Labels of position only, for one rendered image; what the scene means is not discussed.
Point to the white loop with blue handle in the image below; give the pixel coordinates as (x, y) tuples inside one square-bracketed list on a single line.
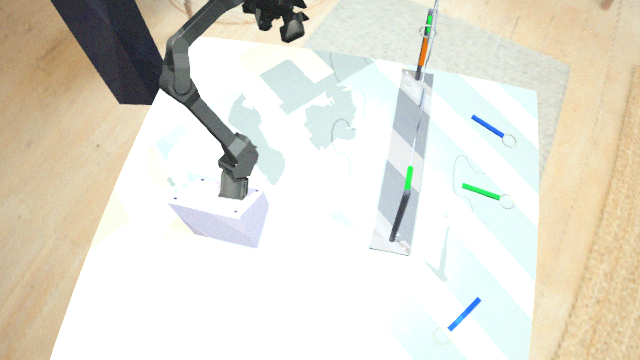
[(457, 321), (494, 130)]

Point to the orange handle with grey tip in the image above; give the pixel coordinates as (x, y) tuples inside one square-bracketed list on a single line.
[(425, 45)]

